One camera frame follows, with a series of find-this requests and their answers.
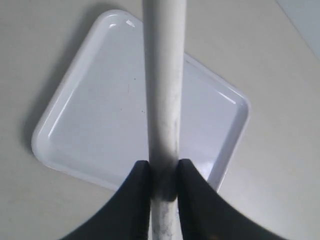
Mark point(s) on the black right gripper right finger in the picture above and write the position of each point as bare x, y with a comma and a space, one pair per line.
204, 215

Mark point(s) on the white plastic tray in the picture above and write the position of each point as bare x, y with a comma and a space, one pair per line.
95, 126

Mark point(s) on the white drumstick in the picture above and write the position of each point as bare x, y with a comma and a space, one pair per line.
164, 24

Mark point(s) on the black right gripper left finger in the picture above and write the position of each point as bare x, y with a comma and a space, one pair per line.
126, 216

